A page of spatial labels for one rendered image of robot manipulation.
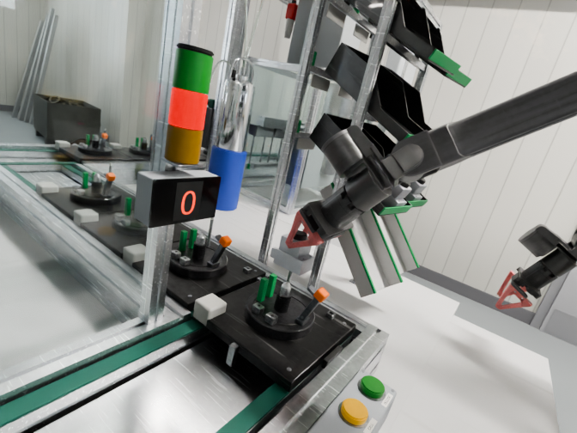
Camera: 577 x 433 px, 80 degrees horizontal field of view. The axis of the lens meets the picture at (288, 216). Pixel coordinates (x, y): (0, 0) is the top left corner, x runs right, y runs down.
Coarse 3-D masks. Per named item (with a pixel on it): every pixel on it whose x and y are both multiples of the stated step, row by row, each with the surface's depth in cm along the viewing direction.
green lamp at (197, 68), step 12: (180, 48) 45; (180, 60) 45; (192, 60) 45; (204, 60) 45; (180, 72) 45; (192, 72) 45; (204, 72) 46; (180, 84) 46; (192, 84) 46; (204, 84) 47
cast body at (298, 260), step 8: (296, 232) 64; (304, 232) 65; (296, 240) 63; (304, 240) 63; (272, 248) 67; (280, 248) 64; (288, 248) 63; (296, 248) 62; (304, 248) 63; (272, 256) 68; (280, 256) 64; (288, 256) 63; (296, 256) 62; (304, 256) 64; (312, 256) 65; (280, 264) 65; (288, 264) 63; (296, 264) 62; (304, 264) 62; (312, 264) 65; (296, 272) 63; (304, 272) 64
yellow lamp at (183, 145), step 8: (168, 128) 48; (176, 128) 47; (184, 128) 48; (168, 136) 48; (176, 136) 48; (184, 136) 48; (192, 136) 48; (200, 136) 50; (168, 144) 49; (176, 144) 48; (184, 144) 48; (192, 144) 49; (200, 144) 50; (168, 152) 49; (176, 152) 48; (184, 152) 49; (192, 152) 49; (168, 160) 49; (176, 160) 49; (184, 160) 49; (192, 160) 50
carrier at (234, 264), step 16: (192, 240) 84; (208, 240) 87; (176, 256) 78; (192, 256) 81; (208, 256) 83; (224, 256) 85; (176, 272) 76; (192, 272) 75; (208, 272) 77; (224, 272) 81; (240, 272) 83; (256, 272) 84; (176, 288) 71; (192, 288) 72; (208, 288) 73; (224, 288) 75; (240, 288) 79; (192, 304) 68
